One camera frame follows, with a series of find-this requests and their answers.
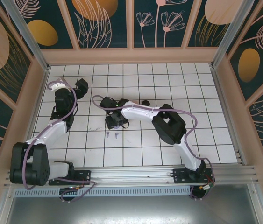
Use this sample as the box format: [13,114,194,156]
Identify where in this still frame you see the grey metal sheet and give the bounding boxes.
[0,197,263,224]

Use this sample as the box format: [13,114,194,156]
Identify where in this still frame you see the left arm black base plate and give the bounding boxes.
[49,169,92,186]

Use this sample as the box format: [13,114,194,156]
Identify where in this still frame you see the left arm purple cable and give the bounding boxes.
[22,81,97,203]

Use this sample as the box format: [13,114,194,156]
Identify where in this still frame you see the aluminium corner post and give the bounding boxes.
[0,0,50,72]
[210,0,251,68]

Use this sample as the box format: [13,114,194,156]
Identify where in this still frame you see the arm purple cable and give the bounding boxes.
[92,95,216,201]
[22,81,97,203]

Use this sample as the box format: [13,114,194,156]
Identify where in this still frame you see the aluminium table side rail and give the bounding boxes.
[209,64,248,165]
[19,66,50,169]

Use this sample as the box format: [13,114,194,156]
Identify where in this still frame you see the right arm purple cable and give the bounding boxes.
[92,95,216,201]

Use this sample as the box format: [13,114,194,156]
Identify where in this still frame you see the slotted grey cable duct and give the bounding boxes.
[13,188,192,198]

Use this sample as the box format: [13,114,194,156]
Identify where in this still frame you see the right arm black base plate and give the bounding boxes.
[172,168,216,185]

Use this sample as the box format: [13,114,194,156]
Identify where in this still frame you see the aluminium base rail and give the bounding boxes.
[4,165,262,189]

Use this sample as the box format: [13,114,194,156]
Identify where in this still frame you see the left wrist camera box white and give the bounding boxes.
[47,77,72,92]

